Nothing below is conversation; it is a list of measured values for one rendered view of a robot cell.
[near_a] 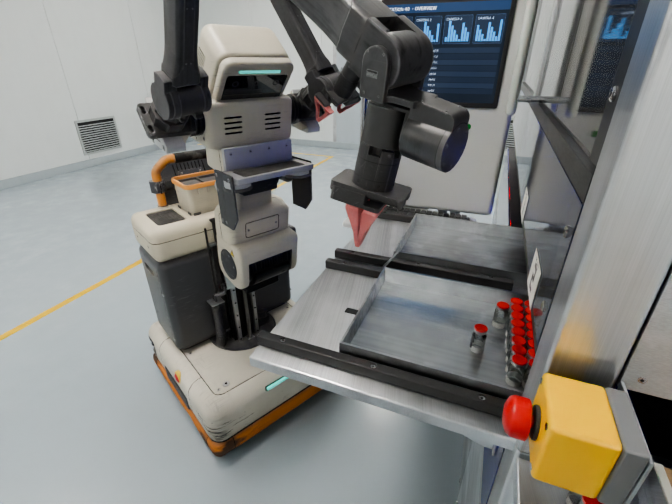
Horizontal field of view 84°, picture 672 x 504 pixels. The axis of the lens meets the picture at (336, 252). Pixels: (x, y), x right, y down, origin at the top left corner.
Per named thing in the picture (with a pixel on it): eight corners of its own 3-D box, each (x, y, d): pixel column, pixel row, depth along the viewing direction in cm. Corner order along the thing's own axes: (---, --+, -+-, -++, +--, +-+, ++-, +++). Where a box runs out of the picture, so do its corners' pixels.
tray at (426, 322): (558, 316, 70) (563, 301, 68) (581, 430, 48) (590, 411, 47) (383, 280, 81) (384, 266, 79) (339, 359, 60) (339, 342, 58)
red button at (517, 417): (539, 422, 38) (549, 395, 36) (542, 456, 35) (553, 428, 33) (499, 411, 40) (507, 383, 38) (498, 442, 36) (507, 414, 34)
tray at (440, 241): (543, 243, 98) (546, 231, 96) (553, 294, 76) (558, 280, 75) (414, 224, 109) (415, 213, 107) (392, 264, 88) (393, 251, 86)
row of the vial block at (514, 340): (517, 319, 69) (523, 298, 67) (521, 390, 54) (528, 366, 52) (504, 316, 69) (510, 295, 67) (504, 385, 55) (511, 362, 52)
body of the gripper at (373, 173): (398, 215, 48) (414, 160, 44) (327, 192, 51) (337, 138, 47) (409, 199, 54) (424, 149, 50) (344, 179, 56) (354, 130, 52)
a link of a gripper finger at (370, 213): (365, 260, 53) (381, 200, 48) (320, 244, 55) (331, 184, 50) (379, 241, 59) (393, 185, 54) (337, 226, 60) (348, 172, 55)
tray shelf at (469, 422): (540, 242, 103) (541, 236, 102) (583, 473, 45) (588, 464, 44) (373, 217, 119) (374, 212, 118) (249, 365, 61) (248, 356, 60)
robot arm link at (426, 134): (409, 37, 45) (363, 42, 40) (499, 54, 39) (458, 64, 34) (394, 133, 52) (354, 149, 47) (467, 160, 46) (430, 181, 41)
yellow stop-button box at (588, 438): (603, 441, 38) (628, 391, 35) (620, 511, 32) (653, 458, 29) (522, 417, 41) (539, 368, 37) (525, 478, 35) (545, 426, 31)
